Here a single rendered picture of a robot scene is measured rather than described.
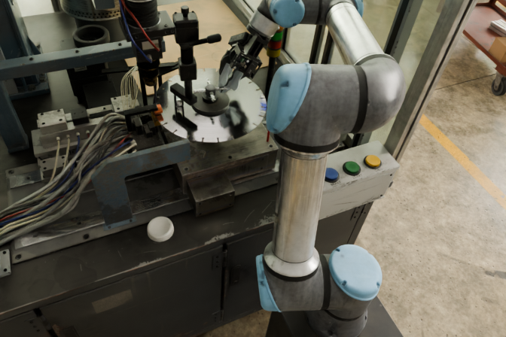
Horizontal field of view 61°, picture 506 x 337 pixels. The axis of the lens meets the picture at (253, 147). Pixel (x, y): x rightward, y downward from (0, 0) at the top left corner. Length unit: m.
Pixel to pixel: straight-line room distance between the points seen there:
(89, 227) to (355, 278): 0.71
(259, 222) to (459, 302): 1.22
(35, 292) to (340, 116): 0.85
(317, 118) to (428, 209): 1.80
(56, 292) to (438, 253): 1.72
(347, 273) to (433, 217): 1.52
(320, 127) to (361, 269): 0.37
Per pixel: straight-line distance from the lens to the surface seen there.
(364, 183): 1.24
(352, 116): 0.70
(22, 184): 1.40
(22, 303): 1.21
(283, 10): 1.02
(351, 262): 0.95
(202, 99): 1.25
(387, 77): 0.74
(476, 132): 3.04
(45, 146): 1.41
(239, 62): 1.18
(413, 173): 2.58
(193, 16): 1.05
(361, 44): 0.87
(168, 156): 1.09
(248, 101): 1.28
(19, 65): 1.34
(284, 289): 0.91
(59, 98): 1.67
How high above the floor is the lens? 1.77
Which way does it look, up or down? 46 degrees down
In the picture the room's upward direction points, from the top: 6 degrees clockwise
